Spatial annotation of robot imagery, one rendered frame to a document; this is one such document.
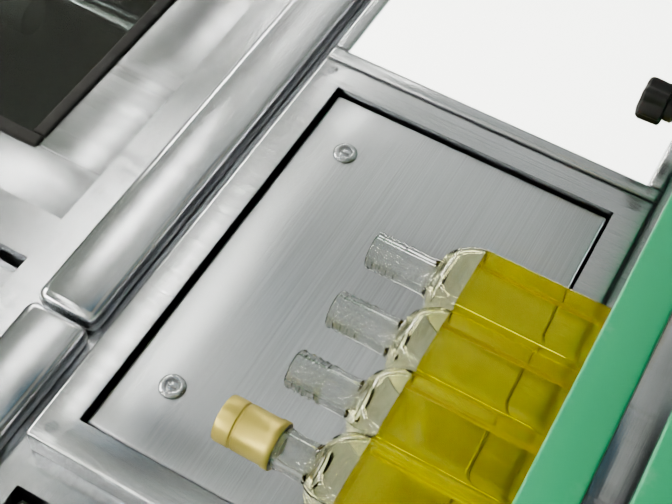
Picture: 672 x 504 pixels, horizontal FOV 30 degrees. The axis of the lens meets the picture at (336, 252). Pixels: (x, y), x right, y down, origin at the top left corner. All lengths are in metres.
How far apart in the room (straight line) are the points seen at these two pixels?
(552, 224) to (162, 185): 0.35
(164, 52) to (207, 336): 0.36
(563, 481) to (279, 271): 0.44
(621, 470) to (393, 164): 0.51
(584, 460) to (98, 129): 0.67
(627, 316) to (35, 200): 0.60
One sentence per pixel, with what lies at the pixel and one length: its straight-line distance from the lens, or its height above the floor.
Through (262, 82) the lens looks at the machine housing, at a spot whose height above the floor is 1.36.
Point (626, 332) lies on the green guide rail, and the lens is 0.75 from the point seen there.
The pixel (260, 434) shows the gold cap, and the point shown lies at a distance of 0.82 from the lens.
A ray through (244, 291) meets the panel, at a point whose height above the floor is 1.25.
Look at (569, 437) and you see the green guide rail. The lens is 0.71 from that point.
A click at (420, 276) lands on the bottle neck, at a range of 0.90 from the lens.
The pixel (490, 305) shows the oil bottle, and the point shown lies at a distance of 0.87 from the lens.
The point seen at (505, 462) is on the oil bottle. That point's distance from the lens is 0.82.
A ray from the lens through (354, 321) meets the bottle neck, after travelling 0.88.
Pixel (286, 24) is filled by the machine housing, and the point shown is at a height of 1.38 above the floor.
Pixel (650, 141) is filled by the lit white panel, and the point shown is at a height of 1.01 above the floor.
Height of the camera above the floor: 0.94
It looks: 14 degrees up
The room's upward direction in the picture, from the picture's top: 64 degrees counter-clockwise
